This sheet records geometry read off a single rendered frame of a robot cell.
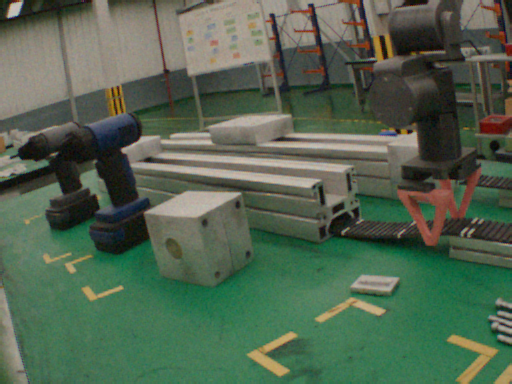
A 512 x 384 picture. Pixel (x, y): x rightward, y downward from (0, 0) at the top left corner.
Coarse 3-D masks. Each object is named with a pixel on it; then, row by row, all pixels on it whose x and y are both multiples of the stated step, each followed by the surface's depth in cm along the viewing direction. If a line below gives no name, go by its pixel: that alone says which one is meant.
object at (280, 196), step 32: (160, 160) 111; (192, 160) 100; (224, 160) 92; (256, 160) 87; (288, 160) 82; (160, 192) 100; (256, 192) 77; (288, 192) 70; (320, 192) 68; (352, 192) 72; (256, 224) 78; (288, 224) 72; (320, 224) 68
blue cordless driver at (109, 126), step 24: (120, 120) 79; (72, 144) 71; (96, 144) 75; (120, 144) 79; (96, 168) 78; (120, 168) 80; (120, 192) 80; (96, 216) 80; (120, 216) 78; (144, 216) 82; (96, 240) 80; (120, 240) 77; (144, 240) 82
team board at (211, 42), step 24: (240, 0) 601; (192, 24) 661; (216, 24) 637; (240, 24) 615; (264, 24) 594; (192, 48) 676; (216, 48) 651; (240, 48) 629; (264, 48) 607; (192, 72) 691
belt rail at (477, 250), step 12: (456, 240) 53; (468, 240) 52; (480, 240) 51; (456, 252) 54; (468, 252) 52; (480, 252) 52; (492, 252) 50; (504, 252) 48; (492, 264) 50; (504, 264) 48
